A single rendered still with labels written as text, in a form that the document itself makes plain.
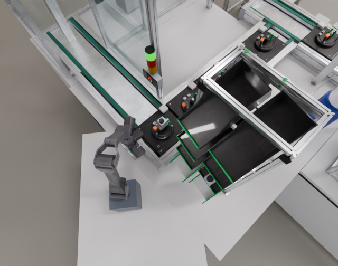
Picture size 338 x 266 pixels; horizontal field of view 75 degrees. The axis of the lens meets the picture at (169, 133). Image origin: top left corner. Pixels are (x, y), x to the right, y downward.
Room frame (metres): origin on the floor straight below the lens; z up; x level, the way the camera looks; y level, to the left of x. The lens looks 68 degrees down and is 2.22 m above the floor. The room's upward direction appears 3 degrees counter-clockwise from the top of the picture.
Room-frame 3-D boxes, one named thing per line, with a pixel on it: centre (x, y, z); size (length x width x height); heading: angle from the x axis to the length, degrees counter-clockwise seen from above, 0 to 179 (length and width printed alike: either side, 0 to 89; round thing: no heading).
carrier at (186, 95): (0.70, -0.16, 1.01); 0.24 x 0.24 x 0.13; 40
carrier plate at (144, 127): (0.53, 0.04, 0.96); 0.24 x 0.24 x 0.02; 40
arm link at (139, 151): (0.41, 0.21, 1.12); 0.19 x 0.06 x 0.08; 40
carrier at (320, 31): (1.17, -1.17, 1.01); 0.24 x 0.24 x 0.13; 40
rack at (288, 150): (0.33, -0.29, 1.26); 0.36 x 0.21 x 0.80; 40
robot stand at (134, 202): (0.14, 0.25, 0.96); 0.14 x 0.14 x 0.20; 4
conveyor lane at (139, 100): (0.78, 0.21, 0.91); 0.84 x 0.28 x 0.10; 40
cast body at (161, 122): (0.54, 0.03, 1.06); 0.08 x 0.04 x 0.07; 130
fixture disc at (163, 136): (0.53, 0.04, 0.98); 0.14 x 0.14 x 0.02
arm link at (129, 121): (0.45, 0.21, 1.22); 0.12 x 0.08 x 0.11; 171
